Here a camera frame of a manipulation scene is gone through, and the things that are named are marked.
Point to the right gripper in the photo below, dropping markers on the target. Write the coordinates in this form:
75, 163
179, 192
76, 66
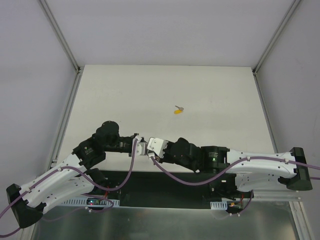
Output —
157, 160

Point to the key with yellow tag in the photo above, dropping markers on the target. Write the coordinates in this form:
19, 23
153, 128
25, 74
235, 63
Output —
178, 110

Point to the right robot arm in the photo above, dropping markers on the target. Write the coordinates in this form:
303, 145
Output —
250, 171

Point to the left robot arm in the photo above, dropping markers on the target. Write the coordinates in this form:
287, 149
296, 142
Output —
76, 175

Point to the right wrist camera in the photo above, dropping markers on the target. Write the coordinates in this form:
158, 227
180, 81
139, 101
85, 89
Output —
156, 147

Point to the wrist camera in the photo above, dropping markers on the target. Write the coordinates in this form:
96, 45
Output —
141, 146
156, 147

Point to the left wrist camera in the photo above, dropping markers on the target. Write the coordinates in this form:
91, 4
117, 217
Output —
141, 146

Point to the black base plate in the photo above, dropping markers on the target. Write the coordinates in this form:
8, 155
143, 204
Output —
157, 190

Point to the right white cable duct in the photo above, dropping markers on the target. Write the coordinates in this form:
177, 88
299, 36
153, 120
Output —
219, 205

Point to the white cable duct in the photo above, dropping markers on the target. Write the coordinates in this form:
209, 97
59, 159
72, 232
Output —
84, 201
219, 205

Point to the left white cable duct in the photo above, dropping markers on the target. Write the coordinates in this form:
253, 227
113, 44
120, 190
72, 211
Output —
84, 201

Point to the right aluminium frame post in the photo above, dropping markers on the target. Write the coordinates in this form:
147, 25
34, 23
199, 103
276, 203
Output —
277, 34

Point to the aluminium frame post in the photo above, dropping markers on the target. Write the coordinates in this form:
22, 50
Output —
277, 34
59, 34

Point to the left aluminium frame post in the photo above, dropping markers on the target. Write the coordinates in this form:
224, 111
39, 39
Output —
59, 34

